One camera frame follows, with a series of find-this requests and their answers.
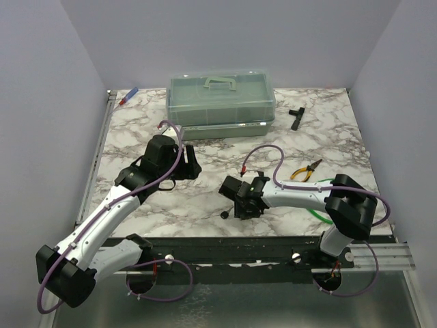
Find translucent green plastic toolbox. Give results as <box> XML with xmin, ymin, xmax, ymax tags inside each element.
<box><xmin>166</xmin><ymin>70</ymin><xmax>276</xmax><ymax>141</ymax></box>

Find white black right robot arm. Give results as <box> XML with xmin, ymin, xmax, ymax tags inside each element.
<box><xmin>218</xmin><ymin>174</ymin><xmax>378</xmax><ymax>268</ymax></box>

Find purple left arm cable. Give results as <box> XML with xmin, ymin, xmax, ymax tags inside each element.
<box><xmin>36</xmin><ymin>120</ymin><xmax>185</xmax><ymax>314</ymax></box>

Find aluminium extrusion rail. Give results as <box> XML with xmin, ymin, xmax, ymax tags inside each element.
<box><xmin>311</xmin><ymin>242</ymin><xmax>417</xmax><ymax>274</ymax></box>

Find green cable lock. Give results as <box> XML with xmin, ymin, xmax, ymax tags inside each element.
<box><xmin>307</xmin><ymin>178</ymin><xmax>333</xmax><ymax>225</ymax></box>

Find black T-handle tool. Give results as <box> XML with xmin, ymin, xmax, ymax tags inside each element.
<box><xmin>288</xmin><ymin>107</ymin><xmax>305</xmax><ymax>131</ymax></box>

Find black head key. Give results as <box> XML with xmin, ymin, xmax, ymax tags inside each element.
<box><xmin>220</xmin><ymin>207</ymin><xmax>234</xmax><ymax>219</ymax></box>

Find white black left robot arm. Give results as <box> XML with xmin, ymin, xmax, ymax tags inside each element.
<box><xmin>36</xmin><ymin>135</ymin><xmax>201</xmax><ymax>314</ymax></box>

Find yellow handled needle-nose pliers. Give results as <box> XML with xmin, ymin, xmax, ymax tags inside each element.
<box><xmin>290</xmin><ymin>159</ymin><xmax>322</xmax><ymax>182</ymax></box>

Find blue red screwdriver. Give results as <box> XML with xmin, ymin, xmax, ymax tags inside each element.
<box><xmin>118</xmin><ymin>87</ymin><xmax>139</xmax><ymax>106</ymax></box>

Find left side aluminium rail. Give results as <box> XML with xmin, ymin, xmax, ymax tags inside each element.
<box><xmin>74</xmin><ymin>90</ymin><xmax>117</xmax><ymax>226</ymax></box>

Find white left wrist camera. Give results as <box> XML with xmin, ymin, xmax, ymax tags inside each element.
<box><xmin>158</xmin><ymin>124</ymin><xmax>184</xmax><ymax>139</ymax></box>

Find black metal base rail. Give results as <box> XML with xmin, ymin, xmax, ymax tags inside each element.
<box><xmin>102</xmin><ymin>234</ymin><xmax>397</xmax><ymax>286</ymax></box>

